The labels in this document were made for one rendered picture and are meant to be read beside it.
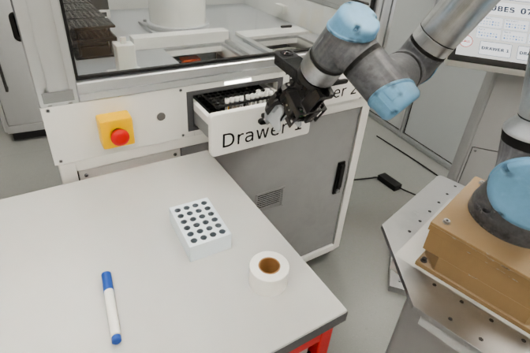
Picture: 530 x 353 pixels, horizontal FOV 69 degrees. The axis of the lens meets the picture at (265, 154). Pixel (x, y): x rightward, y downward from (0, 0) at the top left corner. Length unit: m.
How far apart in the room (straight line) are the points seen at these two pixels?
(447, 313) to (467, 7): 0.50
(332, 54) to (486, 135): 1.07
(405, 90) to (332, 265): 1.28
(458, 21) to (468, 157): 1.03
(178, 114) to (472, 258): 0.72
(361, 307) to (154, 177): 1.06
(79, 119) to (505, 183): 0.82
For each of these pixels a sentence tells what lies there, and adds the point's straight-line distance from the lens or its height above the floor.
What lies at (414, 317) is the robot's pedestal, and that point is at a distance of 0.96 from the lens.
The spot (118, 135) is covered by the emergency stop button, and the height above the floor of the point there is 0.89.
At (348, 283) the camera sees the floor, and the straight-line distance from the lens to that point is 1.78.
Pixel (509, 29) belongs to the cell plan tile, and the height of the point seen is 1.06.
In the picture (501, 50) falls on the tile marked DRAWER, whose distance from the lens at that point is 1.46.
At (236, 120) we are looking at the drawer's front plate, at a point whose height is 0.90.
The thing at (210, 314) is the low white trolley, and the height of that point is 0.76.
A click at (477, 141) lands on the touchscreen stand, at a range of 1.66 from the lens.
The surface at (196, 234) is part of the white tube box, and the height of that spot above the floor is 0.80.
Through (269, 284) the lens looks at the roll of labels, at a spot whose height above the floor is 0.79.
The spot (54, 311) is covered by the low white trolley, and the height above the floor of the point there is 0.76.
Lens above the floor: 1.32
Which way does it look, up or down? 32 degrees down
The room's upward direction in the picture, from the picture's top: 4 degrees clockwise
